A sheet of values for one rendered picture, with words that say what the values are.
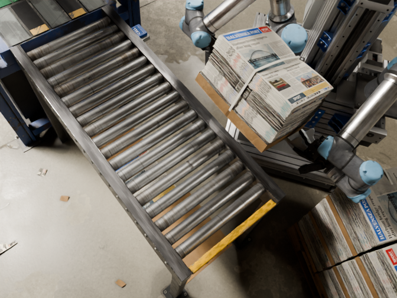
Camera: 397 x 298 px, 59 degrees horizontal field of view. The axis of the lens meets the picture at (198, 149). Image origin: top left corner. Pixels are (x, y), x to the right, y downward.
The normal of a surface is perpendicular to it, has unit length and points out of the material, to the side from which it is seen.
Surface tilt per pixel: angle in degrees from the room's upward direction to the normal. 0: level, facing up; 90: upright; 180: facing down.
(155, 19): 0
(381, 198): 1
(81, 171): 0
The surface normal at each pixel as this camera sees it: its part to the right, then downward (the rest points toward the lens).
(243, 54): 0.41, -0.55
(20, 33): 0.09, -0.46
